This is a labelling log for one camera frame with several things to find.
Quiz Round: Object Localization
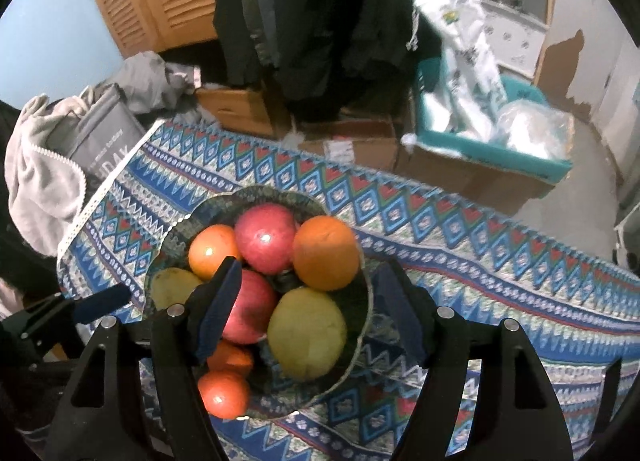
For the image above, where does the wooden shelf rack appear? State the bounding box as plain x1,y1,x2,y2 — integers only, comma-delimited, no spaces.
444,0,557,87

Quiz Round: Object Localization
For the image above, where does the clear plastic bag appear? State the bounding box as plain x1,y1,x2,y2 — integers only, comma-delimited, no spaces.
495,100,575,162

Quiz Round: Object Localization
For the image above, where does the black coat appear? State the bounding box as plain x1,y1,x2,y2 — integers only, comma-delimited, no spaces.
212,0,441,122

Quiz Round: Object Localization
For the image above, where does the grey clothes pile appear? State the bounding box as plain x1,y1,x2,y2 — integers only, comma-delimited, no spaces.
95,51,203,117

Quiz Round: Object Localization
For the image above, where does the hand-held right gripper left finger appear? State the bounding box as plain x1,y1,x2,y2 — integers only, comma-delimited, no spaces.
45,256,244,461

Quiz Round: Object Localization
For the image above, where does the white door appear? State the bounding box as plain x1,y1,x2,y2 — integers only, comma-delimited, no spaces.
532,0,640,167

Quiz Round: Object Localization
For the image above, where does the black metal bar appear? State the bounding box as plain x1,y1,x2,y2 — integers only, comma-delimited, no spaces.
597,357,623,429

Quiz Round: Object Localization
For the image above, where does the white shoe rack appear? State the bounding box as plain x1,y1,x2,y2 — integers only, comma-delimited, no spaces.
612,201,640,272

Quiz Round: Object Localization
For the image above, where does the blue patterned tablecloth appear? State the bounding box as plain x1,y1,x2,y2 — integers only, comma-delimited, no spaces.
56,120,640,461

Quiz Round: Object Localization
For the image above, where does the white printed bag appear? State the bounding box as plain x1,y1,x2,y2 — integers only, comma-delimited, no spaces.
393,0,508,142

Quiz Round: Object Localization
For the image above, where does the small orange tangerine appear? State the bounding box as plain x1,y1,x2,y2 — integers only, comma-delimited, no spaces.
197,371,251,419
188,224,243,281
206,339,255,378

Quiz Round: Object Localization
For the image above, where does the dark green glass bowl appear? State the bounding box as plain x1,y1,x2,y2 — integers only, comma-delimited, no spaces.
142,185,375,414

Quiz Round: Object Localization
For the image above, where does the grey coat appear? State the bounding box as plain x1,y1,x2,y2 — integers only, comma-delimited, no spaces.
237,0,281,67

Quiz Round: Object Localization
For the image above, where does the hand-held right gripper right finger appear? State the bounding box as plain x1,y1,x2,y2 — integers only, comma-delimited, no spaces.
370,258,575,461

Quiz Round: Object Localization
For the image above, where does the white fleece garment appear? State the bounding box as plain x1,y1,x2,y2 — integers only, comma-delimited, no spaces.
5,94,106,257

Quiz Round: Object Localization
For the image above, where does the large cardboard box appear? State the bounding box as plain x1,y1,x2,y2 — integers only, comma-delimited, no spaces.
395,141,556,217

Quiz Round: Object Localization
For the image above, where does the grey printed bag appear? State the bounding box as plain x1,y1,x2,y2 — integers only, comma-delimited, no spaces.
65,82,148,182

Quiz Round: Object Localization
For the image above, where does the red apple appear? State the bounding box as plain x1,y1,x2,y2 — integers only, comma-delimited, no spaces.
220,268,280,346
234,204,301,276

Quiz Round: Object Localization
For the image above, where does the teal plastic basket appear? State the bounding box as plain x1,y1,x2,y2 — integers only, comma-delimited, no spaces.
415,58,573,184

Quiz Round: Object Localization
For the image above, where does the white patterned box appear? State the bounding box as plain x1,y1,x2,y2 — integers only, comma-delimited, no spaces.
480,8,546,77

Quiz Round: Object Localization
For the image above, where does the wooden drawer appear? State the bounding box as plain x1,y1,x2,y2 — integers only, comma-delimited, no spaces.
195,86,276,139

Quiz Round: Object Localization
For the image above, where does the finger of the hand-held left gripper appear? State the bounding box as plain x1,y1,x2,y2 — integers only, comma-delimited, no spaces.
9,283,132,343

